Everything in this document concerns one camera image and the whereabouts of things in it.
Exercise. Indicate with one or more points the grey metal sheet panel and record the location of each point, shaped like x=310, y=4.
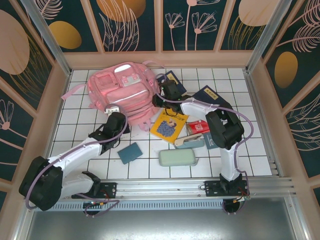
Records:
x=160, y=225

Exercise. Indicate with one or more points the small circuit board with LEDs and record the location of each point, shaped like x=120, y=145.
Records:
x=93, y=204

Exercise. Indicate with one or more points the small plain teal notebook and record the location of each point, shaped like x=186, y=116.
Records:
x=130, y=153

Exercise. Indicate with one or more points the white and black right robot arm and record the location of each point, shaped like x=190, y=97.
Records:
x=225, y=132

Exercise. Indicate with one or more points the beige and blue stapler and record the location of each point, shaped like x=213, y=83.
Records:
x=190, y=144

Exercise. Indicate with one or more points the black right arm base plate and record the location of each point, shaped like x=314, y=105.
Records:
x=211, y=188

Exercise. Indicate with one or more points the red packet with white print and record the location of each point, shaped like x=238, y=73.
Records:
x=197, y=127

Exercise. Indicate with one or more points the pink student backpack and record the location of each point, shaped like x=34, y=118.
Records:
x=130, y=95

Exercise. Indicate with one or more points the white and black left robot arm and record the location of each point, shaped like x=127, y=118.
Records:
x=75, y=155

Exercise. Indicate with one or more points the aluminium front rail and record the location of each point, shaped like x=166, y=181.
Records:
x=160, y=187

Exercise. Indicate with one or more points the navy book with gold label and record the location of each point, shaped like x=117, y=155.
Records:
x=202, y=93
x=176, y=78

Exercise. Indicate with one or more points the pale green pencil case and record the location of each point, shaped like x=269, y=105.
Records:
x=176, y=157

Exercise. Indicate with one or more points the aluminium corner post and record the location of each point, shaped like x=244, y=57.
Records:
x=50, y=37
x=267, y=37

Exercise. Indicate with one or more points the aluminium side rail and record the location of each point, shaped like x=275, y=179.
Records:
x=255, y=100

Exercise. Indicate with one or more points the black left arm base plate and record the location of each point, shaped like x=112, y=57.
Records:
x=111, y=190

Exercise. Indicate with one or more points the yellow book with blue picture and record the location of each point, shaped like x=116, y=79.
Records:
x=165, y=130

